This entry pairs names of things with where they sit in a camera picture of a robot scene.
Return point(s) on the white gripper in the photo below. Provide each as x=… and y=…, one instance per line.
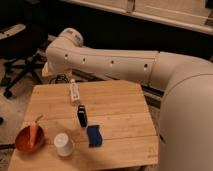
x=74, y=92

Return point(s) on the black eraser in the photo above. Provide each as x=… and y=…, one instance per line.
x=82, y=115

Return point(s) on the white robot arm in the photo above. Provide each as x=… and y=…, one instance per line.
x=186, y=114

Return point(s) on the wooden table board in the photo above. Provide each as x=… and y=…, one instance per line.
x=118, y=107

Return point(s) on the blue sponge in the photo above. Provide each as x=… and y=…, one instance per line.
x=94, y=136

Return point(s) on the orange carrot toy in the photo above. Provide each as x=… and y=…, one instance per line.
x=34, y=129

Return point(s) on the white cup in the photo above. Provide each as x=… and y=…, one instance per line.
x=64, y=145

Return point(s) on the orange bowl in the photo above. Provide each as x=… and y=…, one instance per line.
x=22, y=140

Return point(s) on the black office chair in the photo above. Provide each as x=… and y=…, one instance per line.
x=21, y=35

